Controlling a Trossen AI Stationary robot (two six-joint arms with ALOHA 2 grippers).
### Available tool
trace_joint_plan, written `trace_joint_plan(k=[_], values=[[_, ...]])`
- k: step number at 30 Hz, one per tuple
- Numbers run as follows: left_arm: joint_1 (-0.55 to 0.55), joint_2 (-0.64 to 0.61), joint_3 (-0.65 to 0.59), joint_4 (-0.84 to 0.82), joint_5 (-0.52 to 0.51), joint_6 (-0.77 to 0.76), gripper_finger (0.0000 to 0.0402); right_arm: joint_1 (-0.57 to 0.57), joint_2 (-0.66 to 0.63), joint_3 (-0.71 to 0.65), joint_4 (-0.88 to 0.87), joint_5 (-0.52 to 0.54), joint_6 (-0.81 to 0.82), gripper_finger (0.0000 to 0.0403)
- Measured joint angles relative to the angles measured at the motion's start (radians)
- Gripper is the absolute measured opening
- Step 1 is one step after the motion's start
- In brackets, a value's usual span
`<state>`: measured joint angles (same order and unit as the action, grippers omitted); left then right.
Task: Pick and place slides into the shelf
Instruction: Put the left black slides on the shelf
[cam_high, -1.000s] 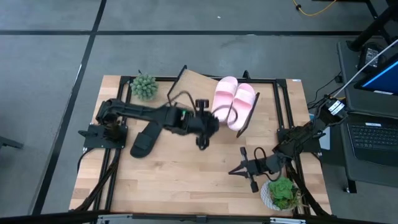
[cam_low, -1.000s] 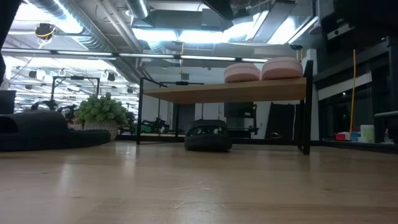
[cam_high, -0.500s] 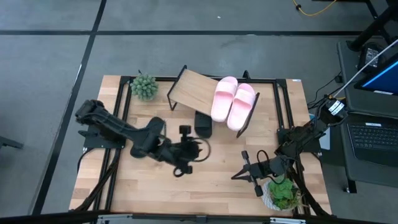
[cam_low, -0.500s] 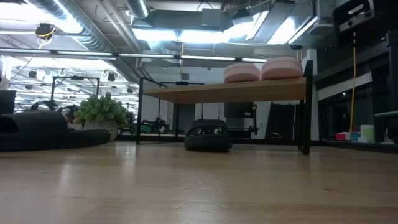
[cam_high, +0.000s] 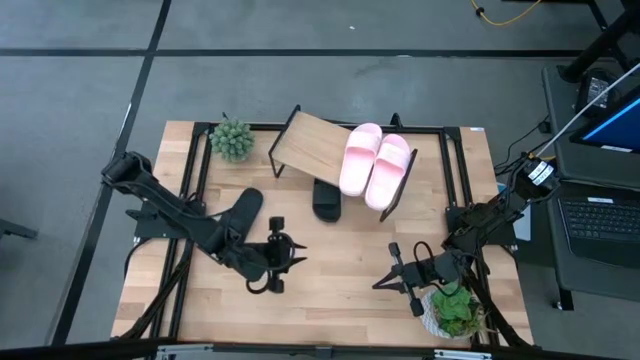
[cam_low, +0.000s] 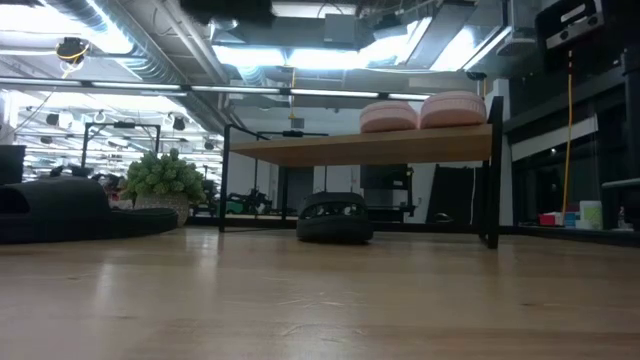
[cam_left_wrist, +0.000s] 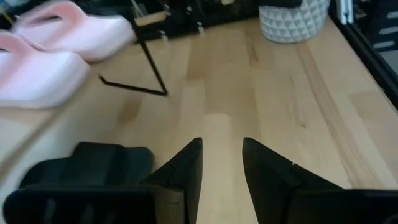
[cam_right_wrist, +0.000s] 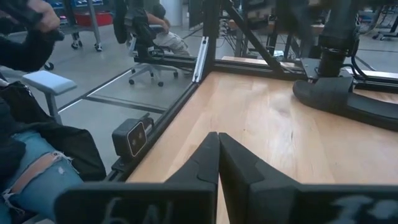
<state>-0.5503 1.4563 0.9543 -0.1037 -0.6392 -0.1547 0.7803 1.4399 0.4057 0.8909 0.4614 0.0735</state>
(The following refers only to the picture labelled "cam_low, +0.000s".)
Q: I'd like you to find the black slide sandal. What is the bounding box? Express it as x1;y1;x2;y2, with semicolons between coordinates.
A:
0;176;179;246
295;191;375;246

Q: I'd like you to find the pink slide sandal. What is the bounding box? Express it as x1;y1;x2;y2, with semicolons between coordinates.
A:
418;90;488;130
359;101;419;134

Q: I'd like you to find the wooden shelf with black legs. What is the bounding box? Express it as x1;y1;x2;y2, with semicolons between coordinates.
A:
218;96;505;250

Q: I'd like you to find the green and black machine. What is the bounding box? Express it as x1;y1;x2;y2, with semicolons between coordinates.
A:
227;189;274;216

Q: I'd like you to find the long horizontal light bar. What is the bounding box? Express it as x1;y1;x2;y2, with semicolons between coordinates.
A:
0;75;436;101

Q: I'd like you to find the black standing panel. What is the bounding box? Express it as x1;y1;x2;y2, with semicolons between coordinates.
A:
425;164;484;225

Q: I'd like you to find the spiky green potted plant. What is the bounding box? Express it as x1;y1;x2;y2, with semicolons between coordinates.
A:
119;147;207;229

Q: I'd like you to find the white and green container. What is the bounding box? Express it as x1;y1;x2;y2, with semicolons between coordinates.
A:
578;200;604;230

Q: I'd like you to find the black box with silver panel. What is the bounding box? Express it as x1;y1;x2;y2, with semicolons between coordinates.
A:
534;0;606;51

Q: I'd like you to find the black monitor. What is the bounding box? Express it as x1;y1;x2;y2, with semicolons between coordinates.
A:
0;144;27;186

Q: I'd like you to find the black wall screen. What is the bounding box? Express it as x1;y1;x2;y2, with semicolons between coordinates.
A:
359;163;414;191

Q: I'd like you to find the black aluminium table frame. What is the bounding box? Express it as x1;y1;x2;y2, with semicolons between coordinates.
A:
187;214;640;249

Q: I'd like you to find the black gantry frame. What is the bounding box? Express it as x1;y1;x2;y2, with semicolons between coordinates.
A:
82;121;162;171

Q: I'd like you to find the black stand post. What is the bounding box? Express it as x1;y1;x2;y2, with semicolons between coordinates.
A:
621;47;640;182

